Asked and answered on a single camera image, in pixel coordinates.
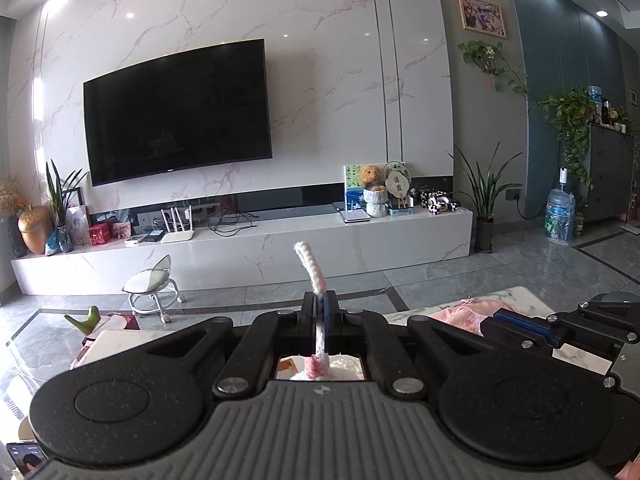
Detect pink cloth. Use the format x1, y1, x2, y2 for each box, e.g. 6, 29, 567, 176
430, 297, 531, 337

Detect white marble television console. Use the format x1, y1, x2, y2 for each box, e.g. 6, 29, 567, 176
11, 208, 474, 296

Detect dried flowers in dark vase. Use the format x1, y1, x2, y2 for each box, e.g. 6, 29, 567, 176
0, 175, 28, 258

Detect green plant in glass vase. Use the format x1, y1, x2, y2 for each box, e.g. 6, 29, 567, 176
45, 159, 91, 253

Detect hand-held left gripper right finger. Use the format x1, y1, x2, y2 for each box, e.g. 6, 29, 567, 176
322, 291, 488, 398

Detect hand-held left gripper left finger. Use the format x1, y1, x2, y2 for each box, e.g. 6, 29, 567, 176
145, 291, 319, 398

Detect trailing pothos plant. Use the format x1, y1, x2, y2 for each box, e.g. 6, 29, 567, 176
537, 85, 598, 191

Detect white pink crocheted toy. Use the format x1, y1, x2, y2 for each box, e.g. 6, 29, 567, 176
293, 241, 363, 380

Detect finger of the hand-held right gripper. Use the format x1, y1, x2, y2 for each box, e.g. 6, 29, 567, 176
492, 301, 626, 337
481, 317, 628, 361

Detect round white hand fan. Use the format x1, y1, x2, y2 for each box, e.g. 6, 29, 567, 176
383, 161, 412, 198

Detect tall leafed floor pot plant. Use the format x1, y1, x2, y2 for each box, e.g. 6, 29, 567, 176
447, 142, 523, 254

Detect white rolling stool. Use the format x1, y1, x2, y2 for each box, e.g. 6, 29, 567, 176
122, 254, 187, 324

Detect brown plush toy bouquet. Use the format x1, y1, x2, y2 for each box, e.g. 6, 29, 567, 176
360, 165, 392, 218

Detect grey cabinet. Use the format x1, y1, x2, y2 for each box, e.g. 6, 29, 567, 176
582, 125, 638, 223

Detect blue water jug with pump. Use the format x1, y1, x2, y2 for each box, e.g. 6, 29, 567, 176
545, 167, 576, 246

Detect black white toy cars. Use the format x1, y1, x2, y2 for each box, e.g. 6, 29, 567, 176
417, 187, 461, 215

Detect white router with antennas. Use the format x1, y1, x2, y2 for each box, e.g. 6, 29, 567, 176
161, 206, 196, 244

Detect green bird shaped ornament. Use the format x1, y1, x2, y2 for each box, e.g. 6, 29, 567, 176
64, 306, 99, 336

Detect black cables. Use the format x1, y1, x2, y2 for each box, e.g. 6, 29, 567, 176
207, 211, 261, 235

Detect black flat screen television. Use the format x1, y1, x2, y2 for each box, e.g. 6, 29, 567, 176
82, 38, 273, 187

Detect green blue canvas painting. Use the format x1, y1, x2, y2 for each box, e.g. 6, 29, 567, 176
343, 164, 388, 211

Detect framed wall picture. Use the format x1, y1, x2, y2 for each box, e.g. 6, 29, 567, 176
458, 0, 507, 39

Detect gold acorn shaped vase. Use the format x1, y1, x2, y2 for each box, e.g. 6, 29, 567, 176
18, 205, 53, 256

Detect hanging green vine plant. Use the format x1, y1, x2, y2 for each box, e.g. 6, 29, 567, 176
458, 40, 528, 98

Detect silver laptop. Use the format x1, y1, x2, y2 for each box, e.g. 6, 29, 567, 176
332, 201, 371, 223

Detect black smartphone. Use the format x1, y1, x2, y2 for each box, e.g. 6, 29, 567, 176
6, 441, 48, 476

